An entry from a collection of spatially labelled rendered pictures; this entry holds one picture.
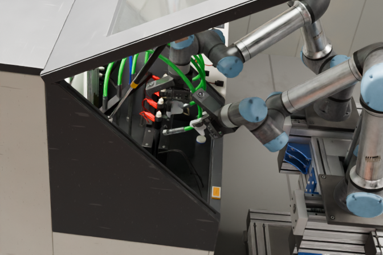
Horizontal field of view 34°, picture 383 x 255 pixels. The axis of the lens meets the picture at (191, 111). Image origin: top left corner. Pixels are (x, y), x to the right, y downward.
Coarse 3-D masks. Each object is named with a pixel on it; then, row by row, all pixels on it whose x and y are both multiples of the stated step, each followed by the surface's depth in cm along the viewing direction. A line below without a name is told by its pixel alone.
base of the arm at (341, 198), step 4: (344, 176) 211; (340, 180) 213; (344, 180) 209; (340, 184) 210; (344, 184) 208; (336, 188) 212; (340, 188) 210; (344, 188) 208; (336, 192) 211; (340, 192) 209; (344, 192) 208; (336, 196) 211; (340, 196) 209; (344, 196) 208; (336, 200) 211; (340, 200) 209; (344, 200) 209; (340, 204) 209; (344, 204) 208; (344, 208) 208
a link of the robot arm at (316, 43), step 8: (312, 24) 230; (320, 24) 233; (304, 32) 234; (312, 32) 233; (320, 32) 235; (304, 40) 239; (312, 40) 236; (320, 40) 237; (328, 40) 244; (304, 48) 246; (312, 48) 240; (320, 48) 240; (328, 48) 242; (304, 56) 248; (312, 56) 243; (320, 56) 242; (328, 56) 243; (304, 64) 254; (312, 64) 247; (320, 64) 244
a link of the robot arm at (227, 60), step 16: (304, 0) 206; (320, 0) 206; (288, 16) 205; (304, 16) 206; (320, 16) 208; (256, 32) 204; (272, 32) 204; (288, 32) 206; (224, 48) 204; (240, 48) 202; (256, 48) 204; (224, 64) 200; (240, 64) 201
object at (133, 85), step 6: (156, 48) 172; (162, 48) 171; (156, 54) 172; (150, 60) 174; (144, 66) 176; (150, 66) 175; (144, 72) 177; (138, 78) 178; (132, 84) 180; (126, 96) 184; (120, 102) 185
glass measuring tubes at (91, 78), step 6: (84, 72) 219; (90, 72) 220; (96, 72) 229; (84, 78) 221; (90, 78) 222; (96, 78) 231; (84, 84) 223; (90, 84) 224; (96, 84) 233; (84, 90) 224; (90, 90) 225; (96, 90) 235; (84, 96) 226; (90, 96) 227; (96, 96) 236; (96, 102) 238
